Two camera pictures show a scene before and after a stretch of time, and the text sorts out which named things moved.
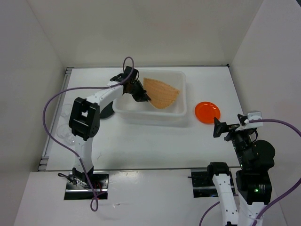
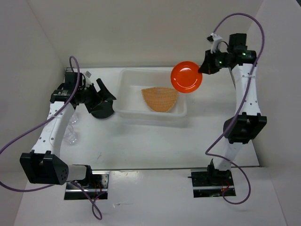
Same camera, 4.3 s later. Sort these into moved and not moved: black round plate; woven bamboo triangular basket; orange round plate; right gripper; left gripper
Moved: orange round plate; woven bamboo triangular basket; right gripper; left gripper
Not moved: black round plate
